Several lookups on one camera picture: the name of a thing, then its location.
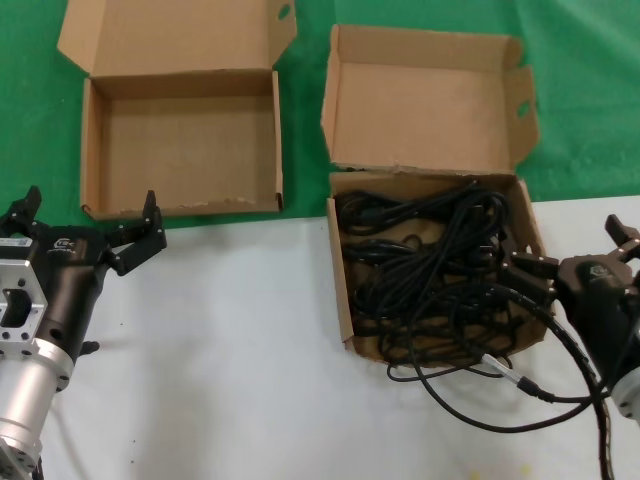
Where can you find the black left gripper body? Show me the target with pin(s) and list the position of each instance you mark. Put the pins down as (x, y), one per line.
(65, 280)

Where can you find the cardboard box with torn edge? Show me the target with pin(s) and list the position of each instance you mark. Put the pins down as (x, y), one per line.
(425, 110)

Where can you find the green cloth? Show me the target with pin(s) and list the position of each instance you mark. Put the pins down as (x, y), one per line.
(30, 100)

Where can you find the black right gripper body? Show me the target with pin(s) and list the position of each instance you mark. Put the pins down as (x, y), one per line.
(605, 310)

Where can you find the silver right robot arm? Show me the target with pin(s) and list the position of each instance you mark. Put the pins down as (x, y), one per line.
(630, 395)

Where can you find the empty-lidded cardboard box, round hole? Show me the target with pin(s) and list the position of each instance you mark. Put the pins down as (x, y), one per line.
(190, 145)

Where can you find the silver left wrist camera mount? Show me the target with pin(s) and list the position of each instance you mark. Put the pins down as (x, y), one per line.
(20, 270)

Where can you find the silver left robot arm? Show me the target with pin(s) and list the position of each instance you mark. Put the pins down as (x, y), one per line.
(25, 395)

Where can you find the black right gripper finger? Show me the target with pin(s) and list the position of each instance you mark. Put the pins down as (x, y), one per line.
(627, 240)
(537, 275)

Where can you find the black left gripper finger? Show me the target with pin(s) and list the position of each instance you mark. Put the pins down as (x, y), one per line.
(25, 215)
(140, 240)

